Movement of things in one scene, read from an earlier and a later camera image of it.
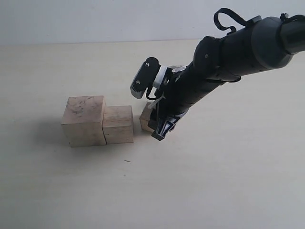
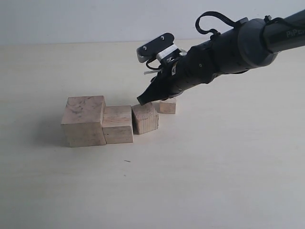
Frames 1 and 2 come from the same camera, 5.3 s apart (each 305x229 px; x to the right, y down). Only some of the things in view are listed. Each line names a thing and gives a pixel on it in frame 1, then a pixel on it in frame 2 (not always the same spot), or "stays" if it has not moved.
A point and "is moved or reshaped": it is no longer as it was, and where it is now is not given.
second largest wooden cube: [117, 125] stays
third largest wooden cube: [145, 118] is moved or reshaped
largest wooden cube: [83, 120] stays
